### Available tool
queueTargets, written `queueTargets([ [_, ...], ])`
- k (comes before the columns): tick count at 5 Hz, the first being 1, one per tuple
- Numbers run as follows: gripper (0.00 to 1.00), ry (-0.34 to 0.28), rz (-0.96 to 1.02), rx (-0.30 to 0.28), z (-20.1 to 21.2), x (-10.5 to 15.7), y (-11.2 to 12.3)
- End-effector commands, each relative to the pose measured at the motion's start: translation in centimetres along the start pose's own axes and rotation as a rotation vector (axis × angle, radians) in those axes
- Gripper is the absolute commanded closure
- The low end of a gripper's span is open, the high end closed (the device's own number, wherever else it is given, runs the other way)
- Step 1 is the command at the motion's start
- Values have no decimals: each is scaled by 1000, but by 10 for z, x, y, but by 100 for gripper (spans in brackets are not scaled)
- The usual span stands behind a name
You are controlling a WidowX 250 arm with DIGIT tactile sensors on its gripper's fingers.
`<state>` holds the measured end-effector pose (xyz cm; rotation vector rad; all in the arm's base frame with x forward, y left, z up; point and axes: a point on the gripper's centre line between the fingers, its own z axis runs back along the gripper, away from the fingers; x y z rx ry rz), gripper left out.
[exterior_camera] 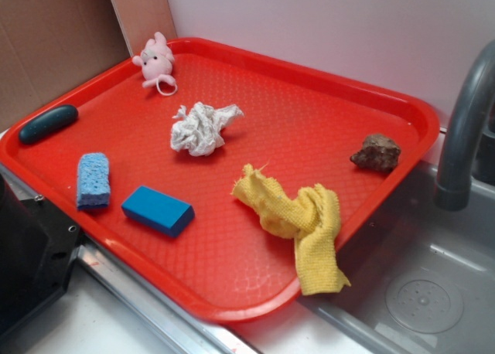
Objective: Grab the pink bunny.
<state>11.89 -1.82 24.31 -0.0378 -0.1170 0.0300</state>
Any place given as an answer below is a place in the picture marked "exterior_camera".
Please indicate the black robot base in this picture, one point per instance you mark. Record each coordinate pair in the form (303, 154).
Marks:
(39, 244)

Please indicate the pink plush bunny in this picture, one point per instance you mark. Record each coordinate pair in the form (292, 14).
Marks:
(156, 62)

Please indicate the red plastic tray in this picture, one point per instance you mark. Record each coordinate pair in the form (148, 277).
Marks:
(300, 126)

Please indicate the crumpled white paper towel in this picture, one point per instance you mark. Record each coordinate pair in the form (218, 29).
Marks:
(198, 130)

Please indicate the yellow cloth rag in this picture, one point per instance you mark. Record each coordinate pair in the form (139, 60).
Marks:
(312, 220)

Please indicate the blue rectangular block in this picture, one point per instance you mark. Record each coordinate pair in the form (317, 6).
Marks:
(159, 211)

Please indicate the brown rock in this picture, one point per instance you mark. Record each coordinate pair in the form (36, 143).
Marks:
(378, 153)

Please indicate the light blue sponge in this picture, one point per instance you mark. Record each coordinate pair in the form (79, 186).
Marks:
(93, 186)

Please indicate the dark teal oval case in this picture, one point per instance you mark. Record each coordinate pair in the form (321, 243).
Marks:
(47, 123)

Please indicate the grey sink basin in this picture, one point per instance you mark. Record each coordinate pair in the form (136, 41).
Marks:
(422, 281)

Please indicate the grey faucet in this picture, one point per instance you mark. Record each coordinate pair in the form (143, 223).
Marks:
(468, 148)

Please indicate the brown cardboard panel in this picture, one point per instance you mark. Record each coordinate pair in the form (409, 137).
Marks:
(49, 47)

